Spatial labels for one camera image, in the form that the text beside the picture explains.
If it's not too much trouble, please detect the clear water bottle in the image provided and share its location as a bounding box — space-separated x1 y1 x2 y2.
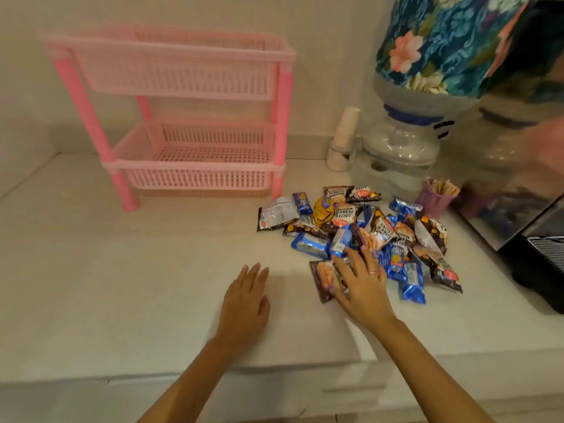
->
373 70 480 127

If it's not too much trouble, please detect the person's left hand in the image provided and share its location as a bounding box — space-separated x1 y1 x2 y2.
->
216 261 272 354

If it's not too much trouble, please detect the bunch of wooden stirrers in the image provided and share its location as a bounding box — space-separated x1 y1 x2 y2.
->
429 179 461 197

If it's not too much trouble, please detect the clear water dispenser base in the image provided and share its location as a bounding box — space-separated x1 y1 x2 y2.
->
350 115 444 197

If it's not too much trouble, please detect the person's left forearm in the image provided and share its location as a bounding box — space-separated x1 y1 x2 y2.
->
137 337 261 423

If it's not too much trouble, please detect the pink two-tier plastic rack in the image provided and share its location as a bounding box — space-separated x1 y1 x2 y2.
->
39 25 297 213

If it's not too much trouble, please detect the brown peanut snack packet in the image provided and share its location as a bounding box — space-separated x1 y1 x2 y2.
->
310 258 351 304

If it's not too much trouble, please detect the purple cup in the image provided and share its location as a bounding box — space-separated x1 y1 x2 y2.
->
415 179 459 220

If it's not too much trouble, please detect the black drip tray grille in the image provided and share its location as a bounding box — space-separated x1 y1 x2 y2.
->
526 235 564 271

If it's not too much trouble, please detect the person's right forearm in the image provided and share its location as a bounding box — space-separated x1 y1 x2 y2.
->
373 318 495 423

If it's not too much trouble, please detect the yellow snack packet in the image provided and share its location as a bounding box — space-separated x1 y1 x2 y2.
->
313 196 337 225

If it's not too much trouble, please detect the stack of paper cups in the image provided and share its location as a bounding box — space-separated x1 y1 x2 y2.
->
333 106 361 150

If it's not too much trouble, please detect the floral fabric bottle cover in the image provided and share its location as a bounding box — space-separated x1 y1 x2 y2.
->
375 0 541 101

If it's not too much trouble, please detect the person's right hand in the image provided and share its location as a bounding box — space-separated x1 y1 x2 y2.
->
328 245 400 334

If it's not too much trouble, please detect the steel and black coffee machine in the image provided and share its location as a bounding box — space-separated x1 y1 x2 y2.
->
442 0 564 315

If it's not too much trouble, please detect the pile of snack packets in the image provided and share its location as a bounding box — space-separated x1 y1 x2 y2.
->
257 185 464 306

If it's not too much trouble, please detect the white jar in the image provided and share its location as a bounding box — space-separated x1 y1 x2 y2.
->
325 140 353 172

